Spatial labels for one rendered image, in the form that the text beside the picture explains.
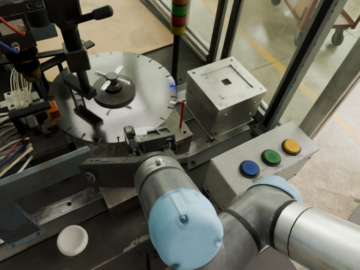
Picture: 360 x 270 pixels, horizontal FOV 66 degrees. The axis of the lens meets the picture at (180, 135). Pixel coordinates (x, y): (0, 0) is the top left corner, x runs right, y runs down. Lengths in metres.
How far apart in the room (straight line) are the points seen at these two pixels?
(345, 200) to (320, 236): 1.58
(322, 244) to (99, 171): 0.33
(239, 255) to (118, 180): 0.22
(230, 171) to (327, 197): 1.27
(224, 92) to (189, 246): 0.61
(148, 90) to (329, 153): 1.56
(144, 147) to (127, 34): 0.88
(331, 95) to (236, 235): 0.48
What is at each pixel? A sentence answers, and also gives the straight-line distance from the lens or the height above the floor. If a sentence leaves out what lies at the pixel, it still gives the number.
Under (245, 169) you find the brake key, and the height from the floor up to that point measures 0.91.
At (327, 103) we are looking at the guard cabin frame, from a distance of 0.79.
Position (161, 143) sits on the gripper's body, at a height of 1.09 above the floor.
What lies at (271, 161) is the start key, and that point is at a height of 0.91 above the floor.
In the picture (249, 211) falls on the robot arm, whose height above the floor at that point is 1.11.
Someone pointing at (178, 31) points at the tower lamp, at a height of 0.98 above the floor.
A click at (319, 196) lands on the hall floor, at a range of 1.88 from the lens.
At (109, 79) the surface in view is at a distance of 0.71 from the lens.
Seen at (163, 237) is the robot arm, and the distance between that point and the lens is 0.29.
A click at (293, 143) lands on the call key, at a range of 0.78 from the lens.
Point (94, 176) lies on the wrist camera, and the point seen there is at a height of 1.06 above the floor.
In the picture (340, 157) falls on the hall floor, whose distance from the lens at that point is 2.11.
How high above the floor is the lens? 1.48
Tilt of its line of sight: 53 degrees down
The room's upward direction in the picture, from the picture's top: 7 degrees clockwise
